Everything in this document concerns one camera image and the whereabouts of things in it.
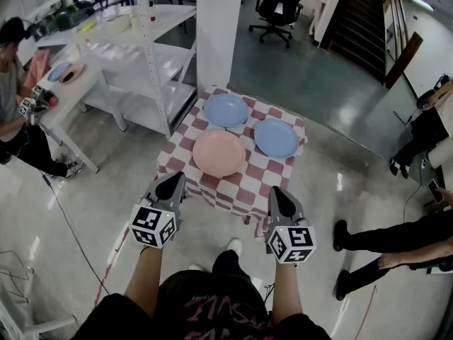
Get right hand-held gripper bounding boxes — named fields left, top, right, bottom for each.
left=265, top=186, right=316, bottom=264

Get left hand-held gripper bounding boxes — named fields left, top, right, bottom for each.
left=129, top=171, right=188, bottom=250

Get pink big plate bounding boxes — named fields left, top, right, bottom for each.
left=192, top=129, right=247, bottom=179

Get blue big plate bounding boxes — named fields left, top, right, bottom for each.
left=253, top=118, right=301, bottom=159
left=203, top=93, right=250, bottom=129

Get person's left forearm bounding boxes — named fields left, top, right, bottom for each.
left=123, top=246, right=167, bottom=318

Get person's right forearm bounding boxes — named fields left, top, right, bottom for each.
left=270, top=262, right=305, bottom=327

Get red white checkered tablecloth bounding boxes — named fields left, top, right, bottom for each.
left=155, top=85, right=309, bottom=239

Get person's black trousers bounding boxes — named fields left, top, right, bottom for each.
left=211, top=249, right=255, bottom=286

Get person's black printed shirt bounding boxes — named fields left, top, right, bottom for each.
left=70, top=269, right=333, bottom=340

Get small white table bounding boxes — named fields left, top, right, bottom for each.
left=35, top=62, right=128, bottom=175

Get white metal shelf rack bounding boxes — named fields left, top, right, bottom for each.
left=19, top=0, right=198, bottom=140

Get black smartphone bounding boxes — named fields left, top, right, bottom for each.
left=427, top=178, right=445, bottom=205

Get white square pillar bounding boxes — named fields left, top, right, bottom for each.
left=195, top=0, right=246, bottom=95

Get pink cloth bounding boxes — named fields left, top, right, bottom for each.
left=23, top=50, right=50, bottom=90

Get grey round backpack device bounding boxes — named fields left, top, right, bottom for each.
left=416, top=79, right=442, bottom=111

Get dark wooden staircase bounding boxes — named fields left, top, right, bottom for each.
left=320, top=0, right=386, bottom=84

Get green plastic basket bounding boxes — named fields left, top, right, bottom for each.
left=52, top=4, right=96, bottom=31

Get black office chair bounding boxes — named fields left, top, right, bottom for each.
left=248, top=0, right=309, bottom=49

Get long tube light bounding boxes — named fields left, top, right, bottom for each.
left=407, top=0, right=435, bottom=13

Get black floor cable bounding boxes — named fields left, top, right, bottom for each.
left=41, top=174, right=111, bottom=296

